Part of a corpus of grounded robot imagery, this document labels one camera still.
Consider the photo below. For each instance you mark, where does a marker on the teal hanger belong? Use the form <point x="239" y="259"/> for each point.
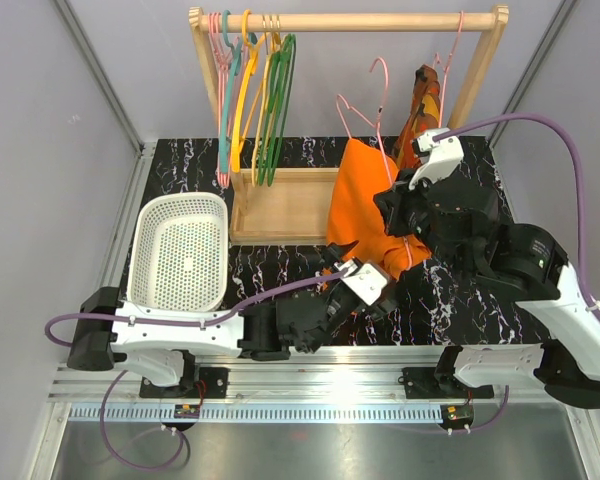
<point x="236" y="49"/>

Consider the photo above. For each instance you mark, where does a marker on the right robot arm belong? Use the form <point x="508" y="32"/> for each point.
<point x="460" y="222"/>

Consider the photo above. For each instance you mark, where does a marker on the aluminium mounting rail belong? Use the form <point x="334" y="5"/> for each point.
<point x="335" y="385"/>

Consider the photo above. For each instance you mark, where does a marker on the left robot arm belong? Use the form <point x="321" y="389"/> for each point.
<point x="162" y="345"/>

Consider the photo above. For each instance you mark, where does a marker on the pink wire hangers at left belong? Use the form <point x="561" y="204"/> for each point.
<point x="222" y="57"/>

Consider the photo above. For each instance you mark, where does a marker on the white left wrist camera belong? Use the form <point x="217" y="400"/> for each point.
<point x="366" y="280"/>

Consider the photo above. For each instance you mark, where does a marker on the thick yellow hanger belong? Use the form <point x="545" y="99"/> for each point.
<point x="242" y="121"/>

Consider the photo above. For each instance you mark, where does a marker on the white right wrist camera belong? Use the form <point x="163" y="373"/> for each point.
<point x="439" y="155"/>

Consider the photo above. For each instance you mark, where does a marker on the green hanger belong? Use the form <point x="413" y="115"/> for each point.
<point x="288" y="57"/>
<point x="272" y="91"/>

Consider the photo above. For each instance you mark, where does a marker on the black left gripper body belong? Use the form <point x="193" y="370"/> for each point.
<point x="338" y="308"/>

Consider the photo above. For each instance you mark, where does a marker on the camouflage orange trousers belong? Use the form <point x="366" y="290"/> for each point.
<point x="424" y="115"/>

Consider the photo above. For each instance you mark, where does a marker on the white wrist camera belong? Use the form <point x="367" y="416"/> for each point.
<point x="439" y="155"/>
<point x="366" y="280"/>

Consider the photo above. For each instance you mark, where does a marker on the white perforated plastic basket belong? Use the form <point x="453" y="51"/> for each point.
<point x="179" y="258"/>

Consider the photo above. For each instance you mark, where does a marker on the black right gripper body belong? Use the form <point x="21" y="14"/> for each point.
<point x="411" y="214"/>

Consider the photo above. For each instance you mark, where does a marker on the wooden clothes rack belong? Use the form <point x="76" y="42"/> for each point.
<point x="336" y="39"/>

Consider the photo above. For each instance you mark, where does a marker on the pink hanger holding camouflage trousers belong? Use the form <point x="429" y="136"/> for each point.
<point x="446" y="66"/>

